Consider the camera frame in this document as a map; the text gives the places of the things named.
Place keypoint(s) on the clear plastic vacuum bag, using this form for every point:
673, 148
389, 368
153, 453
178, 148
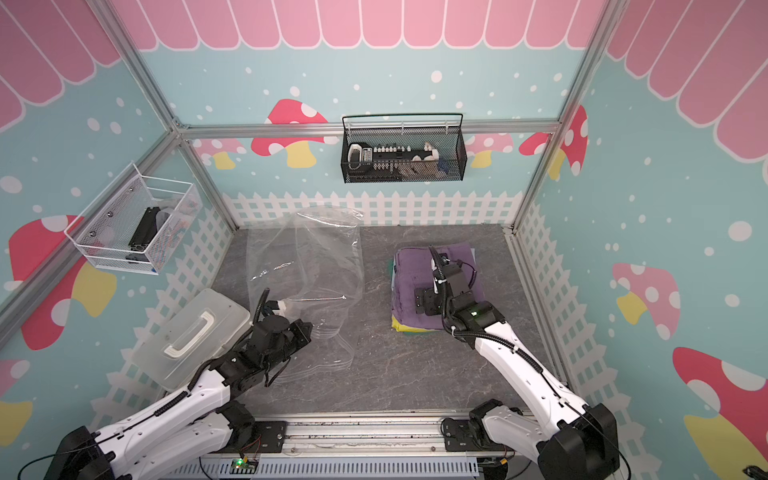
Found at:
312, 262

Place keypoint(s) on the white black items in basket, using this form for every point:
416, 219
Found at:
365, 163

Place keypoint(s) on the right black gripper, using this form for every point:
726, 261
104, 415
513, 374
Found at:
428, 305

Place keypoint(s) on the small green circuit board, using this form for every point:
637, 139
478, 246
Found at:
244, 466

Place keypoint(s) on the black part in white basket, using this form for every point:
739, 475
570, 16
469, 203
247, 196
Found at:
145, 231

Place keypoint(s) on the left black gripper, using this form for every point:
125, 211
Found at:
303, 337

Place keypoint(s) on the white wire mesh basket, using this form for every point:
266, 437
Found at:
103, 229

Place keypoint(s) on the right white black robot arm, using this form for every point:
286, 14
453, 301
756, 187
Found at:
566, 437

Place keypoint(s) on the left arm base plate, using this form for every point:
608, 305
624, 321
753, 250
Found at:
267, 437

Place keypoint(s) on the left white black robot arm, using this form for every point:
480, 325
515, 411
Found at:
201, 417

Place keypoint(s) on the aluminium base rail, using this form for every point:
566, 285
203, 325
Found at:
367, 434

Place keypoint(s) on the yellow green garment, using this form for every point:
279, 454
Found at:
402, 328

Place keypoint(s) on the translucent plastic storage box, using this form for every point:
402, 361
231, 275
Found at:
204, 328

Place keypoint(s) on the purple garment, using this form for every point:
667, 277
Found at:
414, 272

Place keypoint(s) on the black wire mesh basket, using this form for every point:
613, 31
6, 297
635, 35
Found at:
443, 130

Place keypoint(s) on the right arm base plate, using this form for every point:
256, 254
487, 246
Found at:
465, 435

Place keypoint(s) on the light blue garment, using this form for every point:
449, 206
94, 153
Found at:
393, 283

